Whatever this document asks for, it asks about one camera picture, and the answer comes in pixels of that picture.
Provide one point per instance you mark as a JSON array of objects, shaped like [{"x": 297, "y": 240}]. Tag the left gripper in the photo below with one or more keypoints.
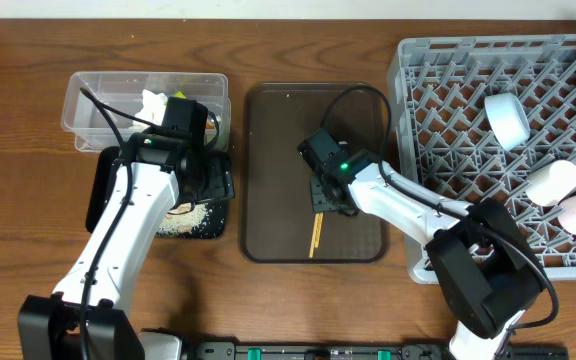
[{"x": 216, "y": 181}]

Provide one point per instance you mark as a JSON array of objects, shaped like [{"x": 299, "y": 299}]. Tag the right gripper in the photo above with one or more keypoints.
[{"x": 320, "y": 203}]

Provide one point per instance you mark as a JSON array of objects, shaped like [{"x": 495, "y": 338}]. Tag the wooden chopstick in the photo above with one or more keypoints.
[
  {"x": 312, "y": 249},
  {"x": 318, "y": 224}
]

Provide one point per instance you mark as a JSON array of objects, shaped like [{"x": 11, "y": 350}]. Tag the yellow snack wrapper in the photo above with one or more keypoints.
[{"x": 179, "y": 94}]

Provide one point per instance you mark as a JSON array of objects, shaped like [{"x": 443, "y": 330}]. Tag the white tissue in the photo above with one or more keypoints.
[{"x": 153, "y": 109}]

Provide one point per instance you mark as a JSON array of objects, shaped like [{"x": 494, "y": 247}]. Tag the light blue bowl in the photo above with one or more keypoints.
[{"x": 507, "y": 120}]

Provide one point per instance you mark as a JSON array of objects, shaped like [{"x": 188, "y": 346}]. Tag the white cup green inside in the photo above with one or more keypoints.
[{"x": 551, "y": 183}]

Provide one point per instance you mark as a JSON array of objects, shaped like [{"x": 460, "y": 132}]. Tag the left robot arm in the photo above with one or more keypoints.
[{"x": 156, "y": 171}]

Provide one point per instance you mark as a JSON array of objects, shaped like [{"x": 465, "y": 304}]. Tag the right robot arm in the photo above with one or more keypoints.
[{"x": 487, "y": 272}]

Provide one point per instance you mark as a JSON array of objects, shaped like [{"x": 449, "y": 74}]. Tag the clear plastic waste bin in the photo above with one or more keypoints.
[{"x": 122, "y": 90}]

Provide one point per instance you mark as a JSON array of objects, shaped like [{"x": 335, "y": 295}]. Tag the grey dishwasher rack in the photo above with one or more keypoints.
[{"x": 437, "y": 87}]

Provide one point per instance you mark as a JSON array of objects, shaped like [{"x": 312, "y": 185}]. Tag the black plastic tray bin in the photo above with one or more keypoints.
[{"x": 103, "y": 184}]

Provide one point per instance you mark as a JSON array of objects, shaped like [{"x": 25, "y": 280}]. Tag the brown serving tray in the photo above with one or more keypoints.
[{"x": 277, "y": 215}]

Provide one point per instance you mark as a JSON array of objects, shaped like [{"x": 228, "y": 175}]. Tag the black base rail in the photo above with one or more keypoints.
[{"x": 231, "y": 351}]

